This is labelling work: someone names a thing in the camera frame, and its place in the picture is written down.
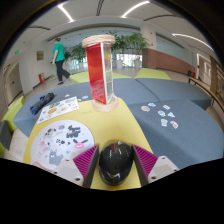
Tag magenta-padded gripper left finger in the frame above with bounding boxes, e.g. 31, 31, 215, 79
52, 145, 101, 189

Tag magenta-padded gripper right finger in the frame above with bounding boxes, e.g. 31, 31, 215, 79
131, 144, 181, 187

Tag black computer mouse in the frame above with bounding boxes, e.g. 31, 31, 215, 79
98, 141, 135, 187

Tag white puppy print mouse pad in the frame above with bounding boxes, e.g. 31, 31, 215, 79
30, 119, 96, 173

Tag small stickers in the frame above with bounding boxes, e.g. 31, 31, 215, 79
140, 102, 180, 130

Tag grey sofa module with stickers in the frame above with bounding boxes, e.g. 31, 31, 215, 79
128, 99, 224, 171

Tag white sticker sheet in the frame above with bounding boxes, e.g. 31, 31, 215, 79
36, 96, 80, 125

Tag long grey sofa module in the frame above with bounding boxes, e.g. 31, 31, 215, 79
13, 78, 159, 138

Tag folded dark blue umbrella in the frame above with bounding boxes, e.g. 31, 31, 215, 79
29, 92, 55, 116

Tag small dark grey seat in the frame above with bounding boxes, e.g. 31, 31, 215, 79
0, 120, 13, 151

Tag yellow-green ottoman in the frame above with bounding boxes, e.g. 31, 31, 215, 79
134, 67, 172, 81
69, 70, 133, 85

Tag yellow-green seat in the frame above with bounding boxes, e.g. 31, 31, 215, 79
1, 95, 26, 133

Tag red display tower wooden ends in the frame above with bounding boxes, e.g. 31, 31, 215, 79
81, 34, 120, 113

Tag wooden bench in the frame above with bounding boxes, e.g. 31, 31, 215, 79
188, 77, 224, 113

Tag red fire extinguisher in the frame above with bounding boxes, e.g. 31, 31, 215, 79
38, 72, 46, 85

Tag brown wooden counter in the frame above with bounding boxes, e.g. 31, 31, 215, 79
142, 48, 196, 76

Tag person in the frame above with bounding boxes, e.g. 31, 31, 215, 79
51, 37, 72, 86

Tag potted green plants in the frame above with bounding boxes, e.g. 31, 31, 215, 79
63, 31, 150, 71

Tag ceiling light strips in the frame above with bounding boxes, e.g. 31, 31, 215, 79
57, 0, 214, 51

